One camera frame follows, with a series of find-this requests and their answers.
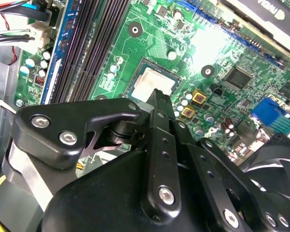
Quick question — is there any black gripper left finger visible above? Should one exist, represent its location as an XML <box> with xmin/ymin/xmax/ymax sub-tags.
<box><xmin>12</xmin><ymin>88</ymin><xmax>182</xmax><ymax>218</ymax></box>

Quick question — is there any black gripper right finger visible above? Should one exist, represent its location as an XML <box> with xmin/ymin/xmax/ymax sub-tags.
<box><xmin>162</xmin><ymin>90</ymin><xmax>290</xmax><ymax>232</ymax></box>

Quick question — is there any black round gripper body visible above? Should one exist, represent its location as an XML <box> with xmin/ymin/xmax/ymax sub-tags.
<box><xmin>40</xmin><ymin>149</ymin><xmax>223</xmax><ymax>232</ymax></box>

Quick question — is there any silver CPU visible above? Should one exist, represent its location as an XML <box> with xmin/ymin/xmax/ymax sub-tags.
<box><xmin>125</xmin><ymin>67</ymin><xmax>182</xmax><ymax>102</ymax></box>

